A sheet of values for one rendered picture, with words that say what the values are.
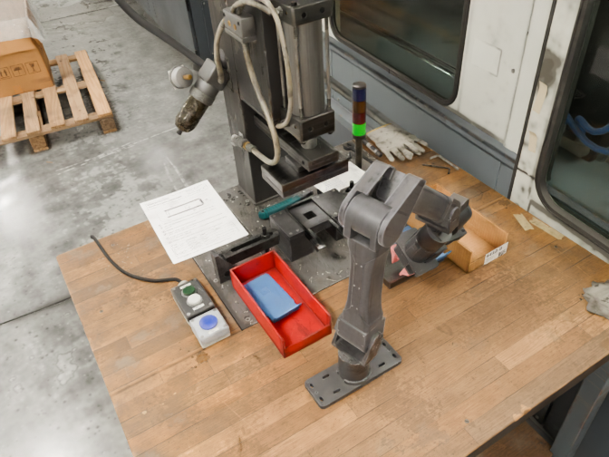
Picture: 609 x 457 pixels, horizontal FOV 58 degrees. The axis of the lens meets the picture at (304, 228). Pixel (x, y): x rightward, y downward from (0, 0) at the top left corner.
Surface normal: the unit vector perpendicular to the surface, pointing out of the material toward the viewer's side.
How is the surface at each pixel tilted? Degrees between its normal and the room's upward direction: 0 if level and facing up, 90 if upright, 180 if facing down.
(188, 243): 1
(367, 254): 84
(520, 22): 90
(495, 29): 90
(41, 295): 0
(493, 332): 0
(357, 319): 84
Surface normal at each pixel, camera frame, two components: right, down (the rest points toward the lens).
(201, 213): -0.06, -0.75
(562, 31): -0.88, 0.35
